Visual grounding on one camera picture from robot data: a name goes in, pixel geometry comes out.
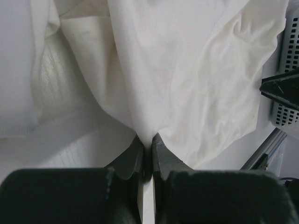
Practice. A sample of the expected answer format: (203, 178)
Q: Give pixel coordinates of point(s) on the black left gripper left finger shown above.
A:
(109, 195)

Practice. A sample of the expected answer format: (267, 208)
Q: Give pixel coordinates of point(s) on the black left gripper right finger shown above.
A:
(186, 196)

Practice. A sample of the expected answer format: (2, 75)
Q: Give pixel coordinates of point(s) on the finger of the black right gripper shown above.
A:
(283, 89)

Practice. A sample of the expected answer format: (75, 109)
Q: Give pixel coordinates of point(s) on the cream white t shirt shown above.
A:
(188, 70)

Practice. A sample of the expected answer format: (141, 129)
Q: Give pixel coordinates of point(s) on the white plastic laundry basket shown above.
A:
(283, 116)

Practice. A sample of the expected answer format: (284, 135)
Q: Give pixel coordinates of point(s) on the white black patterned folded shirt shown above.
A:
(24, 27)

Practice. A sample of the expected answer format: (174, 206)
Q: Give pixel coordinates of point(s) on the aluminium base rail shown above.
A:
(260, 158)

